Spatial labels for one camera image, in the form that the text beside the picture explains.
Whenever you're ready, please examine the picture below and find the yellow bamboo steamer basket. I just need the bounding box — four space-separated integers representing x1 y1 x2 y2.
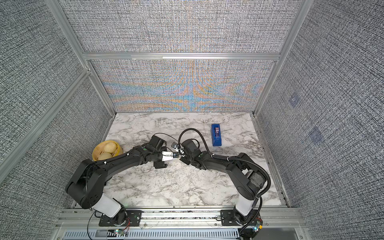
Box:
92 140 123 162

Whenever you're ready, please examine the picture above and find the blue tape dispenser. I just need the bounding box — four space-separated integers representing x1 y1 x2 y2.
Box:
211 124 222 147

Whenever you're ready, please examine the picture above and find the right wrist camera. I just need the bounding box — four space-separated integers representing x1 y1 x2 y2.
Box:
171 142 184 154

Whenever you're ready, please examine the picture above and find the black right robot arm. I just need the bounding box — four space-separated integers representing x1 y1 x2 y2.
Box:
178 140 271 226

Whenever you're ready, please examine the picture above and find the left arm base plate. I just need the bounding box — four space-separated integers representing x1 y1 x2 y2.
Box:
99 210 143 227

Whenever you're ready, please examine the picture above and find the black corrugated cable conduit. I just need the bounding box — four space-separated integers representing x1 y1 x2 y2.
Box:
177 128 272 217

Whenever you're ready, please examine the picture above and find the white ribbed vase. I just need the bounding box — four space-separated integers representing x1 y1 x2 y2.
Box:
161 150 180 161

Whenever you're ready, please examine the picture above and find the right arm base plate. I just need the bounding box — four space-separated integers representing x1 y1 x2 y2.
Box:
220 209 240 227

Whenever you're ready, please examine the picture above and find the white steamed bun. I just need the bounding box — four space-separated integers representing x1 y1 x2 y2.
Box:
104 142 118 154
98 152 113 161

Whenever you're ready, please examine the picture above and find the aluminium front rail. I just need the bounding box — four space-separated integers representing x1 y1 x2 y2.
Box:
51 206 311 240

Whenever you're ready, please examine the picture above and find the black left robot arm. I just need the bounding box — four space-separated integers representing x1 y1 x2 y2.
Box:
65 136 167 226

